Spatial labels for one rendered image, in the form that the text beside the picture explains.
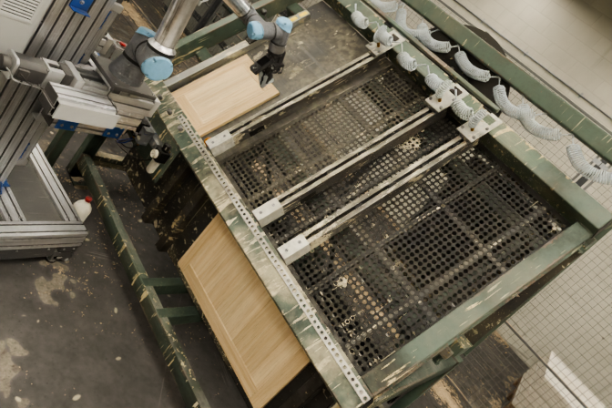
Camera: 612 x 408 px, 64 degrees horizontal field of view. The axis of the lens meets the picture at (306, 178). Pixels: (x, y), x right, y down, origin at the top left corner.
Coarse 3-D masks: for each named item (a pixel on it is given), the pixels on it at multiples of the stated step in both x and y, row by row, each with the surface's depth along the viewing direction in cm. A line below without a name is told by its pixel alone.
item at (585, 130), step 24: (408, 0) 309; (432, 24) 301; (456, 24) 288; (480, 48) 277; (504, 72) 268; (528, 96) 259; (552, 96) 252; (576, 120) 244; (600, 144) 236; (432, 360) 248
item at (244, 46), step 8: (296, 16) 291; (304, 16) 291; (296, 24) 291; (264, 40) 287; (232, 48) 282; (240, 48) 281; (248, 48) 284; (216, 56) 280; (224, 56) 279; (232, 56) 282; (200, 64) 278; (208, 64) 277; (216, 64) 279; (184, 72) 276; (192, 72) 275; (200, 72) 277; (168, 80) 274; (176, 80) 273; (184, 80) 275; (168, 88) 273
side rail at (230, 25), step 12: (264, 0) 301; (276, 0) 302; (288, 0) 307; (300, 0) 312; (276, 12) 308; (216, 24) 294; (228, 24) 294; (240, 24) 299; (192, 36) 290; (204, 36) 291; (216, 36) 296; (228, 36) 301; (180, 48) 288; (192, 48) 292; (180, 60) 294
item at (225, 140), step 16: (368, 48) 262; (384, 48) 260; (352, 64) 261; (368, 64) 262; (320, 80) 257; (336, 80) 257; (304, 96) 252; (320, 96) 258; (272, 112) 249; (288, 112) 253; (240, 128) 245; (256, 128) 249; (208, 144) 242; (224, 144) 243
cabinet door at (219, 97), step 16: (240, 64) 278; (208, 80) 273; (224, 80) 272; (240, 80) 271; (256, 80) 269; (176, 96) 270; (192, 96) 269; (208, 96) 267; (224, 96) 266; (240, 96) 265; (256, 96) 263; (272, 96) 262; (192, 112) 262; (208, 112) 261; (224, 112) 260; (240, 112) 258; (208, 128) 254
